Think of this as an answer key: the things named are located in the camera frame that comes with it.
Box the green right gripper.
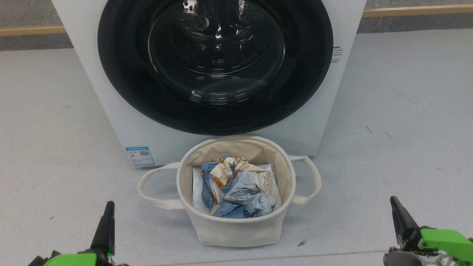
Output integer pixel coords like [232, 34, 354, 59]
[382, 196, 473, 266]

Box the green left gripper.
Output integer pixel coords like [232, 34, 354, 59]
[44, 201, 128, 266]

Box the blue denim garment orange trim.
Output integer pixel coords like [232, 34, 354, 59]
[201, 161, 261, 219]

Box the cream and pale blue garment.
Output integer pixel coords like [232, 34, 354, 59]
[211, 156, 280, 216]

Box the white washing machine body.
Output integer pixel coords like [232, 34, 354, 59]
[52, 0, 366, 168]

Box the white padding bag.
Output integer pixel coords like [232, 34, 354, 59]
[192, 164, 282, 215]

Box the cream canvas laundry basket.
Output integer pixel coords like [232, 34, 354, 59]
[137, 135, 322, 247]

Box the wooden skirting strip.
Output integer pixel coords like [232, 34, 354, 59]
[0, 4, 473, 37]

